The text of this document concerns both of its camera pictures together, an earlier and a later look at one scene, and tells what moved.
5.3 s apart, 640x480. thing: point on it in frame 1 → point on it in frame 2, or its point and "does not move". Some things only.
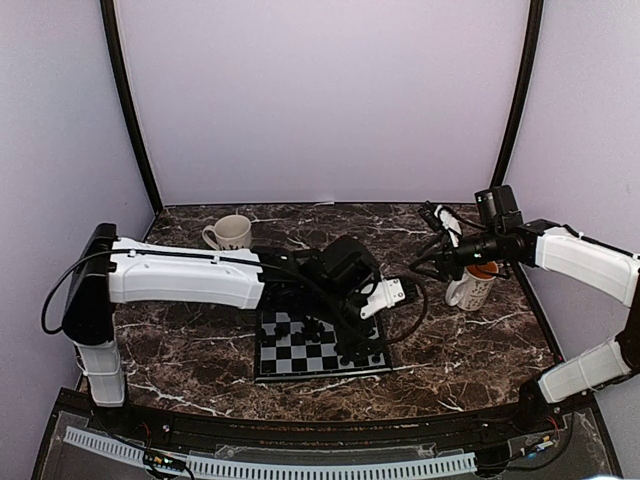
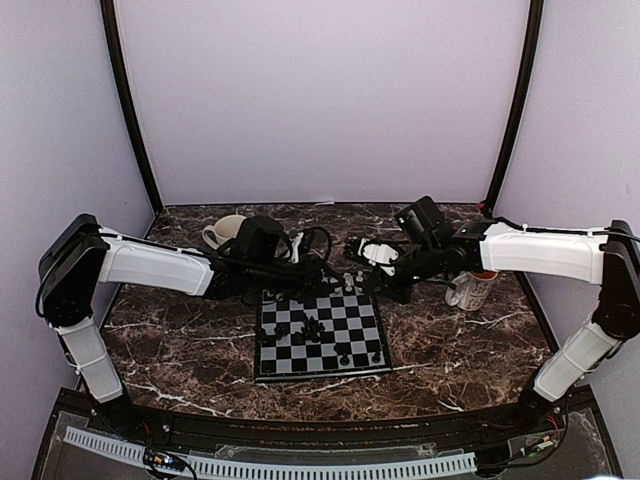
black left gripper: (349, 339) → (311, 284)
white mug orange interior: (472, 291) does not move
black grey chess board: (294, 345) does not move
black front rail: (470, 431) does not move
